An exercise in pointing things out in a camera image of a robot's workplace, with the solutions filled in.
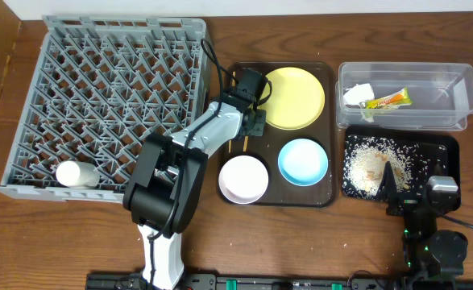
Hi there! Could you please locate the wooden chopstick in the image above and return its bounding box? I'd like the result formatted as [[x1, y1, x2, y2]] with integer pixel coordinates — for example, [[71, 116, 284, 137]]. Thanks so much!
[[243, 71, 255, 153], [228, 71, 236, 154]]

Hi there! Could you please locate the pink white bowl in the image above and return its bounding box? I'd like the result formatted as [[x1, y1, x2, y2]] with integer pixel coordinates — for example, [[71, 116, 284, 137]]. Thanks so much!
[[218, 155, 269, 205]]

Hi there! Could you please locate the light blue bowl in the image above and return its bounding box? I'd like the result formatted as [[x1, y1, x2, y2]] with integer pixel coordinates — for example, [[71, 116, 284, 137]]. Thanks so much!
[[277, 139, 329, 187]]

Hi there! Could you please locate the green orange snack wrapper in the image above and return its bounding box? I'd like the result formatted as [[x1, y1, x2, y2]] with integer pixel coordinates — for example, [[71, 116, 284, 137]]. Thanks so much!
[[359, 87, 413, 110]]

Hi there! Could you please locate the white napkin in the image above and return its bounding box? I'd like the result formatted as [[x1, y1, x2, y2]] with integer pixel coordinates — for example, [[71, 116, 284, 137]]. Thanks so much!
[[343, 83, 375, 106]]

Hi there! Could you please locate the white cup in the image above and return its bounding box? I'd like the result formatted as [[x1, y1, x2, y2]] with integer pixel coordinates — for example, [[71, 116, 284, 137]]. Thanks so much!
[[56, 160, 100, 189]]

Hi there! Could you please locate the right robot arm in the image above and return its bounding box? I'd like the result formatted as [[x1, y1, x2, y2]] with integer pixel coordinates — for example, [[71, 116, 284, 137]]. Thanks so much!
[[376, 163, 468, 289]]

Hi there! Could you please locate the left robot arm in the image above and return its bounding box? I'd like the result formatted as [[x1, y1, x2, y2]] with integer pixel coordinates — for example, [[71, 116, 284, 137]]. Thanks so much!
[[119, 93, 266, 289]]

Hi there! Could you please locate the pile of rice waste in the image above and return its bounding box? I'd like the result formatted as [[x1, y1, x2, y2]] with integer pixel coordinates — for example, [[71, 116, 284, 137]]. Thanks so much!
[[342, 135, 415, 199]]

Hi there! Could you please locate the black food waste tray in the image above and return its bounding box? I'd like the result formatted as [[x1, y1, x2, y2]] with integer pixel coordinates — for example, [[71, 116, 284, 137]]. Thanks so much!
[[344, 125, 461, 213]]

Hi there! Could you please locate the grey dishwasher rack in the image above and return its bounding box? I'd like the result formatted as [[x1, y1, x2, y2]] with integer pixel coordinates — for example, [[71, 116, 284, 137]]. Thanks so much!
[[0, 15, 211, 203]]

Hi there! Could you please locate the yellow plate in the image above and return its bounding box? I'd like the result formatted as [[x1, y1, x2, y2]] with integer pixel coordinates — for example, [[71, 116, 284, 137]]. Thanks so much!
[[259, 67, 326, 131]]

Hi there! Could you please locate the dark brown serving tray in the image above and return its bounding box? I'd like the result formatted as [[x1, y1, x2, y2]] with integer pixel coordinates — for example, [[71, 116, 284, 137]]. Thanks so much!
[[218, 61, 340, 208]]

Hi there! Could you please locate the clear plastic bin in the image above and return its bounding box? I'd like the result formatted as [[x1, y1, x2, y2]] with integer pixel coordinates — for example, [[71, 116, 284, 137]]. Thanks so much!
[[335, 62, 473, 131]]

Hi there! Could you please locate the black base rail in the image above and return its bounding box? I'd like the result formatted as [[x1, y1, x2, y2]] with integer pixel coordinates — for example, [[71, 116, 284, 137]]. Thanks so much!
[[85, 272, 407, 290]]

